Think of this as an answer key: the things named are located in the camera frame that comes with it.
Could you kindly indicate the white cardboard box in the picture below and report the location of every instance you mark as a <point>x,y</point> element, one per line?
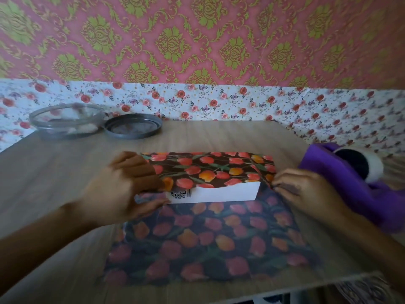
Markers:
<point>221,193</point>

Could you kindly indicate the person's right hand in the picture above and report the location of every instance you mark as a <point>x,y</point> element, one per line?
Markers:
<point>311,194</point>

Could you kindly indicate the person's left forearm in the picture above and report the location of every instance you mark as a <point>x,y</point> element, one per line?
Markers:
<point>41,240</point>

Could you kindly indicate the black white patterned cloth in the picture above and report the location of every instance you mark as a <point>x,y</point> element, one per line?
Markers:
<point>367,289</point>

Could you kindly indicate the person's right forearm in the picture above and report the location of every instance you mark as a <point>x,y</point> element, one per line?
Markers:
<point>373,240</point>

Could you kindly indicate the person's left hand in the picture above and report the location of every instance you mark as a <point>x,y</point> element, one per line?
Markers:
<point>110,196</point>

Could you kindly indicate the purple plush toy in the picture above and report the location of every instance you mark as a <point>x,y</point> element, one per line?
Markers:
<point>367,193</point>

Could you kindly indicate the clear glass bowl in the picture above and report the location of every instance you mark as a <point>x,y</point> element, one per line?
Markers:
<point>68,120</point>

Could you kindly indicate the grey round lid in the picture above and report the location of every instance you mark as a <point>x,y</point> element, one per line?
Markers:
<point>133,125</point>

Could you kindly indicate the person's right fingers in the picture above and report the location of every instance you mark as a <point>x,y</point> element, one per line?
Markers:
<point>286,183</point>

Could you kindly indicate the tulip print wrapping paper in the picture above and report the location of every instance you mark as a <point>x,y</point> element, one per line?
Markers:
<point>218,237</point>

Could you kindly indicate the person's left thumb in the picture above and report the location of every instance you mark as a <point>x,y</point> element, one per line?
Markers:
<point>153,206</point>

